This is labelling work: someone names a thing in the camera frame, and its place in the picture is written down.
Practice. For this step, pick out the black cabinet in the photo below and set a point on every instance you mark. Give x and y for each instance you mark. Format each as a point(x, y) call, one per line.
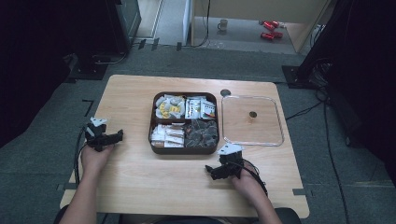
point(124, 25)

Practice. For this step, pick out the person's right hand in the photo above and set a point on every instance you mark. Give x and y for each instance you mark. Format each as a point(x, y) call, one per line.
point(247, 186)

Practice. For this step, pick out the light wooden shelf unit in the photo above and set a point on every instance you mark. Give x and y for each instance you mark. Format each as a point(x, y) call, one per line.
point(249, 12)

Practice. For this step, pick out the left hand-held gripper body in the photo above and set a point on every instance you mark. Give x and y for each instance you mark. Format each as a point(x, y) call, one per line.
point(95, 133)

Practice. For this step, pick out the black stand base plate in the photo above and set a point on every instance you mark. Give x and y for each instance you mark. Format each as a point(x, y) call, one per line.
point(294, 77)
point(88, 70)

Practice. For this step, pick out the pile of white yellow packets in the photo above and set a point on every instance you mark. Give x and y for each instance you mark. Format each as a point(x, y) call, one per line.
point(169, 107)

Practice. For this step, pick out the clear lid with round knob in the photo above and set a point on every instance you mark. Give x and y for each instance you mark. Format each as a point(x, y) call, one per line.
point(252, 124)

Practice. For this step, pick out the row of white printed sachets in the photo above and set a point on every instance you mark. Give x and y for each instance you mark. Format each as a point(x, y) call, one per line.
point(200, 108)

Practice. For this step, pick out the grey mug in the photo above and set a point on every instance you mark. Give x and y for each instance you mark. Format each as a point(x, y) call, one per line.
point(222, 25)

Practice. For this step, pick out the stack of white brown packets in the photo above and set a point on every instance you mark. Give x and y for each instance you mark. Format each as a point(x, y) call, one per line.
point(167, 136)

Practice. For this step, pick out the round dark table grommet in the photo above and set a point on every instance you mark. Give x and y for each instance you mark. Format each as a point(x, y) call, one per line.
point(225, 92)

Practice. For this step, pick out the brown four-compartment tray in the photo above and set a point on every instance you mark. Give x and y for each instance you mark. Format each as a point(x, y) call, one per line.
point(183, 151)

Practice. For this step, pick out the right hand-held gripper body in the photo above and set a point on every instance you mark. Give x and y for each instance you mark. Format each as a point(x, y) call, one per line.
point(231, 158)

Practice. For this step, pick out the pile of dark wrapped packets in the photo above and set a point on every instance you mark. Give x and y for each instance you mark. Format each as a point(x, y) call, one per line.
point(201, 133)

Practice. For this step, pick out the red can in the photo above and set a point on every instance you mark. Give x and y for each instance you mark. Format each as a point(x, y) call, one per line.
point(270, 25)
point(271, 35)

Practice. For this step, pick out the person's left hand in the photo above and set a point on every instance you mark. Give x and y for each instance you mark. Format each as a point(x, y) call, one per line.
point(95, 158)

